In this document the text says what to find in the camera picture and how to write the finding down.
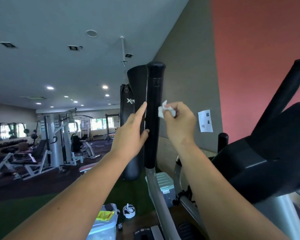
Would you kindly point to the person's left forearm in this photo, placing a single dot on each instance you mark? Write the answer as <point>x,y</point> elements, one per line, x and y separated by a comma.
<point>72,204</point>

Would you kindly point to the black round machine base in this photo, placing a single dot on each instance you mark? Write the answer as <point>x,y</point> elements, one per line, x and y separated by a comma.
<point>142,234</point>

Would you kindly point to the white weight bench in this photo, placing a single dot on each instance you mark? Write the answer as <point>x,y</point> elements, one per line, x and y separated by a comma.
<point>20,163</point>

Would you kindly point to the group of round ceiling lights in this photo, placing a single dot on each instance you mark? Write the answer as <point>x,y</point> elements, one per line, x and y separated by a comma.
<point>77,96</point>

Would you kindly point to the person's left hand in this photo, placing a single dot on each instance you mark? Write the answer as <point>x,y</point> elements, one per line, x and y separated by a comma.
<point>127,139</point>

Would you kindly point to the person's right forearm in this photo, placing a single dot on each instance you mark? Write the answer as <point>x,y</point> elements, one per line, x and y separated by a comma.
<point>222,202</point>

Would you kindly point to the black elliptical pedal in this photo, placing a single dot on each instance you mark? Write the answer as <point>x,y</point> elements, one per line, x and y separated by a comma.
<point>187,232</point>

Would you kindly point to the white cleaning wipe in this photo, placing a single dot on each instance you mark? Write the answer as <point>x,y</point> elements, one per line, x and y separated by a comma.
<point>162,112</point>

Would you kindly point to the black elliptical console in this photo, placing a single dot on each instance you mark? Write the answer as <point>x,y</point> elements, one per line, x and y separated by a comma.
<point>265,167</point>

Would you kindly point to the clear storage box white lid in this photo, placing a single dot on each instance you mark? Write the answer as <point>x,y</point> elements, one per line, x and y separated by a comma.
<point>165,186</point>

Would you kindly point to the red padded bench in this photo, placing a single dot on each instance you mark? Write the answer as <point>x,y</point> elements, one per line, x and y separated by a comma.
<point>86,167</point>

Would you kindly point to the person's left thumb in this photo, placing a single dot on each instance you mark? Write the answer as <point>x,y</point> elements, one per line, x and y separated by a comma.
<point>144,134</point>

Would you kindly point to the grey multi-gym machine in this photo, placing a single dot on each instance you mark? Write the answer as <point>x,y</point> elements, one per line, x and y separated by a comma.
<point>57,137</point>

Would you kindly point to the round ceiling speaker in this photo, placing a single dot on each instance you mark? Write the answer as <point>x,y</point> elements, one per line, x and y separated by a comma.
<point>91,33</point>

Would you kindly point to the small black remote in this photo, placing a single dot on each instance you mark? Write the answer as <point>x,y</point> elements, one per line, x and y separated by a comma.
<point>120,225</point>

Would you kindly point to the black hanging punching bag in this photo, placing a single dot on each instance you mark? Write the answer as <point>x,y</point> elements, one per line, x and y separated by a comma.
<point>130,147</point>

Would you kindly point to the grey elliptical machine frame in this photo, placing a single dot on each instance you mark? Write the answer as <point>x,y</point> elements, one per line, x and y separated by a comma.
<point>277,214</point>

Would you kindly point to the tall black punching bag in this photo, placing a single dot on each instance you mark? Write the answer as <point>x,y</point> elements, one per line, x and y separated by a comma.
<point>137,79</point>

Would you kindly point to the clear bag with yellow label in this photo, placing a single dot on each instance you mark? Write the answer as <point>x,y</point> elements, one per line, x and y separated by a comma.
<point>103,223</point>

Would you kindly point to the white paper sheet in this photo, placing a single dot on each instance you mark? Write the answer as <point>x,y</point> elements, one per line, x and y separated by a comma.
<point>205,121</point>

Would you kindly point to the dumbbell rack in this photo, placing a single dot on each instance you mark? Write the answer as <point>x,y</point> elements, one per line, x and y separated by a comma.
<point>8,146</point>

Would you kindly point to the black power rack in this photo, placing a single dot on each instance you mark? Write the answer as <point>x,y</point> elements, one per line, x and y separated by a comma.
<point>111,126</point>

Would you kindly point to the person's right fingers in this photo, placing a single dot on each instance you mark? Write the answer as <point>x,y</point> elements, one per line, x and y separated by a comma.
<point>177,108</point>

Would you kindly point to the square recessed ceiling light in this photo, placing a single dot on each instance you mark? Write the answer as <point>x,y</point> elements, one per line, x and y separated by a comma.
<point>128,55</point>
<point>8,44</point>
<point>73,48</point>

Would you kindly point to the person's right hand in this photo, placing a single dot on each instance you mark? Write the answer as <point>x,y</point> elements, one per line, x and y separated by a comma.
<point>181,127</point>

